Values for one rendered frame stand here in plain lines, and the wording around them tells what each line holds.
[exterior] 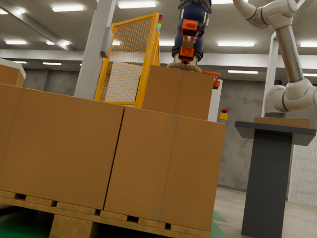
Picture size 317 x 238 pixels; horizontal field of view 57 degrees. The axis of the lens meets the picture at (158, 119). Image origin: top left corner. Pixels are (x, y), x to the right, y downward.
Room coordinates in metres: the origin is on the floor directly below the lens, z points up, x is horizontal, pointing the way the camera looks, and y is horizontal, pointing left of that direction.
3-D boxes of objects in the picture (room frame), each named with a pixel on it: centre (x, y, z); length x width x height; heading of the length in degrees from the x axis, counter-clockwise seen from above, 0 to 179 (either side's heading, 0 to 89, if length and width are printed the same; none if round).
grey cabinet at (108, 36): (3.17, 0.75, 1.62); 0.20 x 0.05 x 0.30; 177
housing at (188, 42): (1.55, -0.09, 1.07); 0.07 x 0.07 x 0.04; 86
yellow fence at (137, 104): (3.42, 0.54, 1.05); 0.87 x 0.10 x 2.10; 49
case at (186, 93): (2.00, -0.11, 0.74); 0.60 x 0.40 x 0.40; 177
